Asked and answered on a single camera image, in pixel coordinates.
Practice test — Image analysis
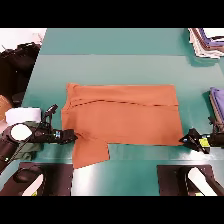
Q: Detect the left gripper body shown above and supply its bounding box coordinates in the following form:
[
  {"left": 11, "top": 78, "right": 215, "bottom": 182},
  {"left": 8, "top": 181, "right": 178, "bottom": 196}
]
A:
[{"left": 49, "top": 128, "right": 79, "bottom": 146}]

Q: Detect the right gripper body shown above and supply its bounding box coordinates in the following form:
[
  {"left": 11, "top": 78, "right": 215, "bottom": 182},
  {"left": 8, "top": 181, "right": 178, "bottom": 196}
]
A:
[{"left": 178, "top": 127, "right": 211, "bottom": 154}]

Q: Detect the orange T-shirt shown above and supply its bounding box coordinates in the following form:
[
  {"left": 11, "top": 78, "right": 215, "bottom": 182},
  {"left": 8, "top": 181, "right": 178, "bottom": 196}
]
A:
[{"left": 60, "top": 82, "right": 185, "bottom": 170}]

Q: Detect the blue garment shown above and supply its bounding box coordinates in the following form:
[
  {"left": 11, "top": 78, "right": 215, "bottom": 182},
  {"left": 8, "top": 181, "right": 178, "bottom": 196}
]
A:
[{"left": 209, "top": 86, "right": 224, "bottom": 125}]

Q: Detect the white garment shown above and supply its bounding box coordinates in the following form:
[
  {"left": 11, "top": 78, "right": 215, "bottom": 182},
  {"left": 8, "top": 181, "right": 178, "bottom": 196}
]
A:
[
  {"left": 202, "top": 28, "right": 224, "bottom": 40},
  {"left": 4, "top": 106, "right": 43, "bottom": 126}
]

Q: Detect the beige garment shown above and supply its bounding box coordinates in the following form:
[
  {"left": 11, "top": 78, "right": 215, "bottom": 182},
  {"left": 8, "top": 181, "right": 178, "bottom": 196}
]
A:
[{"left": 188, "top": 28, "right": 222, "bottom": 60}]

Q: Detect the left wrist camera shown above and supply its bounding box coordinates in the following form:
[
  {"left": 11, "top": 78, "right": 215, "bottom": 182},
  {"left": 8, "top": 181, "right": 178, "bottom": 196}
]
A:
[{"left": 40, "top": 103, "right": 60, "bottom": 130}]

